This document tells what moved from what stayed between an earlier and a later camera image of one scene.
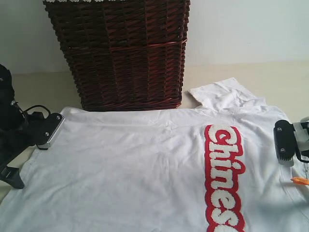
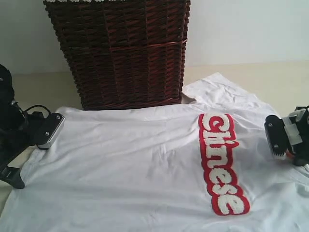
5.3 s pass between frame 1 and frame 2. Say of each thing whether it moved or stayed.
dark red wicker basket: stayed
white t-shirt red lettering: stayed
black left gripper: stayed
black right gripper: moved
